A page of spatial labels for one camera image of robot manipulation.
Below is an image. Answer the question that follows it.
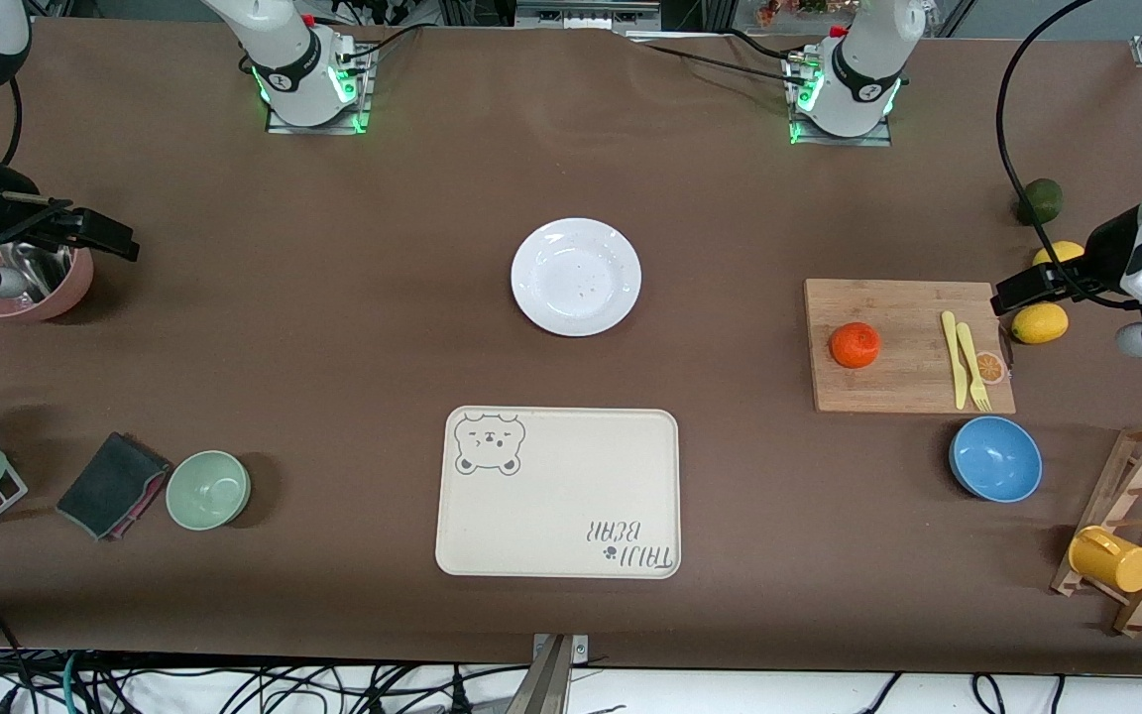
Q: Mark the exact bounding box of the orange fruit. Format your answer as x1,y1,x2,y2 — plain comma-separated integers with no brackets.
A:
829,321,881,370

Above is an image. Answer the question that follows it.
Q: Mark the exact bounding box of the white round plate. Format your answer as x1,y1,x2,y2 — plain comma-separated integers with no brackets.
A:
511,217,643,338

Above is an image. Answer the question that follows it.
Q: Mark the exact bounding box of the pink bowl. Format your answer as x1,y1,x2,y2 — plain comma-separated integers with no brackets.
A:
0,243,94,322

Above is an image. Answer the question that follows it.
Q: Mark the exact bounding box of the metal scoop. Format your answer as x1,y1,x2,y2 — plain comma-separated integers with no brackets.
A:
0,243,72,304

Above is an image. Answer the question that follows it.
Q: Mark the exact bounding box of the green avocado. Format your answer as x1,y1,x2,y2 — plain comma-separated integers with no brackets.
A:
1016,178,1064,226

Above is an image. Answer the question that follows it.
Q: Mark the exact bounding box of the yellow plastic fork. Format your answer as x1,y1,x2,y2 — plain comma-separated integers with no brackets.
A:
956,321,992,413

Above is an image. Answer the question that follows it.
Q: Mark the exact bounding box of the yellow plastic knife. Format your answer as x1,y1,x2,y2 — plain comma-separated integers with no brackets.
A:
941,310,970,411

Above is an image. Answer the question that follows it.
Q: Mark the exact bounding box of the blue bowl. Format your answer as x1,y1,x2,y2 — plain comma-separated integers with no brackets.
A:
949,416,1044,504

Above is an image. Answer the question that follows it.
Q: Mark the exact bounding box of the wooden cutting board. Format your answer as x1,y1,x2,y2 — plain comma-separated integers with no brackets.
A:
804,279,1017,415

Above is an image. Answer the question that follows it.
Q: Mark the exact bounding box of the wooden mug rack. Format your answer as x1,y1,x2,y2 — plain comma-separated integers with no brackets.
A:
1051,419,1142,637

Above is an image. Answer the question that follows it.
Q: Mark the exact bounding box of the dark grey folded cloth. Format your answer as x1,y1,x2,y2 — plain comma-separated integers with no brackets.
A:
56,431,173,542

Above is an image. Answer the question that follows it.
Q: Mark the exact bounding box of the pale green bowl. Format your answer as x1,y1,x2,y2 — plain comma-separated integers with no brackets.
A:
166,450,252,532

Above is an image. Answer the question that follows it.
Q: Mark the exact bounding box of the yellow mug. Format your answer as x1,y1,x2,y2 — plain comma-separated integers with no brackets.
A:
1068,526,1142,594

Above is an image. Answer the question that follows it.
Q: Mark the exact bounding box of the beige bear print tray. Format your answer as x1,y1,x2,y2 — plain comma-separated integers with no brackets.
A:
434,407,682,580

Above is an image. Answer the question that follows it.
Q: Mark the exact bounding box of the grey metal box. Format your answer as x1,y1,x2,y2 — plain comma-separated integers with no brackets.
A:
515,0,667,31

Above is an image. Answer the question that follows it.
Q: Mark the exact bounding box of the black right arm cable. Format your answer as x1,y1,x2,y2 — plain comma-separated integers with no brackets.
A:
2,75,27,168

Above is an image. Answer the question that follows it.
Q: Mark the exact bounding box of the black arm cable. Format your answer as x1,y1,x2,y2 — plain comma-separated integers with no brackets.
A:
2,75,27,168
995,0,1142,310

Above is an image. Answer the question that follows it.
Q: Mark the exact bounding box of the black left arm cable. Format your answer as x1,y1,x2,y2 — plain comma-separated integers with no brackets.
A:
995,0,1142,310

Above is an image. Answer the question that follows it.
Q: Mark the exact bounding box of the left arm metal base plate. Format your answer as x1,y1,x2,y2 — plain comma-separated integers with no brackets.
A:
782,52,895,148

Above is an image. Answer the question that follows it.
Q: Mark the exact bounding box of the black base power cable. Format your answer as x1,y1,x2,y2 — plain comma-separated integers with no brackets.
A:
628,38,802,85
338,24,425,62

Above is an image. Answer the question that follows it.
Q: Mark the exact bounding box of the teal floor cable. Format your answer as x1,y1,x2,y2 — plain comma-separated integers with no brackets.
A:
61,650,88,714

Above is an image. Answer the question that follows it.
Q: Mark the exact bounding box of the metal table edge bracket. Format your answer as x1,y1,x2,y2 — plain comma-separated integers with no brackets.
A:
529,635,590,714

